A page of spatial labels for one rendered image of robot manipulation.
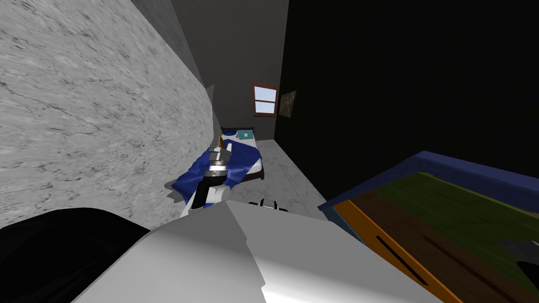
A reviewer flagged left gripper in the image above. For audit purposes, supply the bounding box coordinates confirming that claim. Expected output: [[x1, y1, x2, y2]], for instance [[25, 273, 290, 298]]
[[208, 143, 233, 164]]

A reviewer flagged bed with blue blanket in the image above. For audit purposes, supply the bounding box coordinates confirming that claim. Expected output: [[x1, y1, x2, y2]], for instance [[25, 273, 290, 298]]
[[170, 126, 266, 204]]

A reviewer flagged brown framed window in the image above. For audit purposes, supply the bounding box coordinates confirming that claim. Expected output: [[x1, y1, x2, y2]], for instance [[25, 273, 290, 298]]
[[251, 82, 280, 118]]

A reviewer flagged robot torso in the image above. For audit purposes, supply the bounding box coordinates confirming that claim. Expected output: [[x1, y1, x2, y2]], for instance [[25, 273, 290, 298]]
[[71, 197, 444, 303]]

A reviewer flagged orange drawer front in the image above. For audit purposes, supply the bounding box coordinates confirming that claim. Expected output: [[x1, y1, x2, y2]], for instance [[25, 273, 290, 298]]
[[333, 199, 464, 303]]

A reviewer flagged blue cupboard with drawers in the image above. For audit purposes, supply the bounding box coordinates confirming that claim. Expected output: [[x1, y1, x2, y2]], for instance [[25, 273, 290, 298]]
[[317, 150, 539, 303]]

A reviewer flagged brown drawer front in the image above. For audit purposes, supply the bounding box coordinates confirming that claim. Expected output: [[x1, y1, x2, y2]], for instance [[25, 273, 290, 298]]
[[349, 190, 539, 303]]

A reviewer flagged green drawer front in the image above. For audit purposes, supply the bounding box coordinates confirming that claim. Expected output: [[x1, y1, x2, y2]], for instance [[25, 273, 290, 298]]
[[374, 171, 539, 295]]

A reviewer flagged dark picture on wall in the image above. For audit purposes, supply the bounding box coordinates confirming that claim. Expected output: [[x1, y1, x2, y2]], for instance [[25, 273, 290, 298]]
[[278, 89, 298, 119]]

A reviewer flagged black slot handle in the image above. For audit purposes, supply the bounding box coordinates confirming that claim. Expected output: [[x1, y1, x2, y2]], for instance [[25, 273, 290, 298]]
[[375, 235, 428, 286]]

